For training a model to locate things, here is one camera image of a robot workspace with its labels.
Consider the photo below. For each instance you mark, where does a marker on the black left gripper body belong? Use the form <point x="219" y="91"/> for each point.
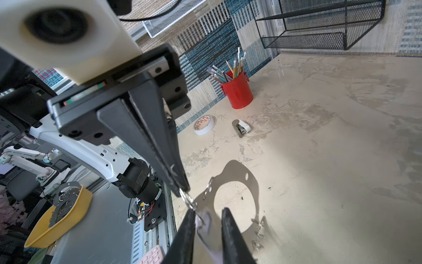
<point x="74" y="111"/>

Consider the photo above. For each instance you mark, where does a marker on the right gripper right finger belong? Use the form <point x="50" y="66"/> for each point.
<point x="235" y="250"/>

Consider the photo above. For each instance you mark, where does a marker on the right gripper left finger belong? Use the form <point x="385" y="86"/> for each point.
<point x="181" y="249"/>

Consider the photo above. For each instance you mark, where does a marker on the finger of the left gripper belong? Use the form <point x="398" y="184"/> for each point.
<point x="149" y="107"/>
<point x="121" y="119"/>

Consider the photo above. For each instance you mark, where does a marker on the key with purple tag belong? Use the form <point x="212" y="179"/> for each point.
<point x="209" y="232"/>

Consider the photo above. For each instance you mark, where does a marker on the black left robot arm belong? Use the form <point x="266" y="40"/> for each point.
<point x="25" y="109"/>

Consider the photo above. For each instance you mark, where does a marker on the pink calculator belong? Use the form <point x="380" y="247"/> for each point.
<point x="154" y="256"/>

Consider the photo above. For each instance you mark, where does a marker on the tape roll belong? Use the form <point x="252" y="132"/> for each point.
<point x="203" y="125"/>

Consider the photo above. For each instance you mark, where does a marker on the red pencil cup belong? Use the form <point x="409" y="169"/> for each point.
<point x="234" y="82"/>

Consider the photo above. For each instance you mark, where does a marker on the yellow bowl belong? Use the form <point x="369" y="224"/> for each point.
<point x="70" y="205"/>

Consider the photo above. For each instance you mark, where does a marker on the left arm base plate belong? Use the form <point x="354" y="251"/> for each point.
<point x="150" y="214"/>

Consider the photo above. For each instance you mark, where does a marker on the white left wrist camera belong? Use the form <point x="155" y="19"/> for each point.
<point x="80" y="39"/>

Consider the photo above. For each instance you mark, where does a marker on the black wire mesh shelf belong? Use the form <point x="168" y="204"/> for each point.
<point x="318" y="25"/>

